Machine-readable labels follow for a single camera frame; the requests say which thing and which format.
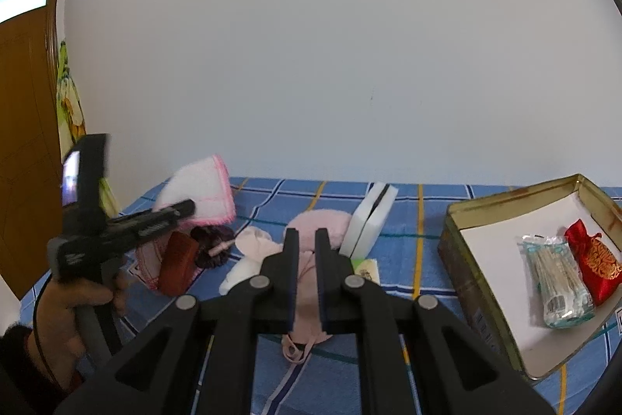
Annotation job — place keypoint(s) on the small green-white packet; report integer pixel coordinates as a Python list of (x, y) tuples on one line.
[(367, 270)]

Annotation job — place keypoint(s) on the wooden door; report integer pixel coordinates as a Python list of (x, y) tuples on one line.
[(24, 128)]

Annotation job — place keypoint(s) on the dark maroon scrunchie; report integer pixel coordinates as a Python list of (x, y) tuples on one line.
[(206, 236)]

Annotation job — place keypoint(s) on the pink plush pad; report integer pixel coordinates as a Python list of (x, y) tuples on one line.
[(320, 225)]

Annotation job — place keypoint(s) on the white paper liner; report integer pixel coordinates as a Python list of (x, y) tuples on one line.
[(495, 259)]

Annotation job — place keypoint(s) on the pink sock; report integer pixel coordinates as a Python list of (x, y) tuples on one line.
[(255, 245)]

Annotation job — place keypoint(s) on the white sock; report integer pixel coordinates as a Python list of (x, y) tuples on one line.
[(240, 276)]

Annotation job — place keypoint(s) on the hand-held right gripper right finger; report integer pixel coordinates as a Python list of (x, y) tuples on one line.
[(324, 293)]

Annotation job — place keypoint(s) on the blue plaid bedsheet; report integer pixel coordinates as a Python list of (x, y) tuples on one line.
[(418, 240)]

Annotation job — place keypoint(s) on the person's left forearm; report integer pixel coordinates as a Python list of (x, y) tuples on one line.
[(19, 371)]

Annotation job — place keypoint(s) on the white pink-edged towel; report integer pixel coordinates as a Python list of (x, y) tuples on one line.
[(197, 186)]

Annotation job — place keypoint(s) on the pink face mask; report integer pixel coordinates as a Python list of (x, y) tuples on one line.
[(306, 293)]

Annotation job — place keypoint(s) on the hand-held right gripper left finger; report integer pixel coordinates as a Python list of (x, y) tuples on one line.
[(286, 288)]

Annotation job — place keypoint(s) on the metal tin box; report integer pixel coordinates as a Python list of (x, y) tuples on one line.
[(457, 259)]

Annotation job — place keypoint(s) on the small pink tube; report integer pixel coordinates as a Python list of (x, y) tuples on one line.
[(221, 247)]

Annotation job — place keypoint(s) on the cartoon wall poster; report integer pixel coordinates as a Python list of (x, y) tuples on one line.
[(68, 104)]

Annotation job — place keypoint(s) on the clear packet of cotton swabs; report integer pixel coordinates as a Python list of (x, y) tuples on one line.
[(559, 279)]

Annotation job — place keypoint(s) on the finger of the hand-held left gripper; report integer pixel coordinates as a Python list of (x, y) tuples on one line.
[(165, 218)]

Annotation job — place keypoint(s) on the person's left hand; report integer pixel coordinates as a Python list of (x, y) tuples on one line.
[(58, 327)]

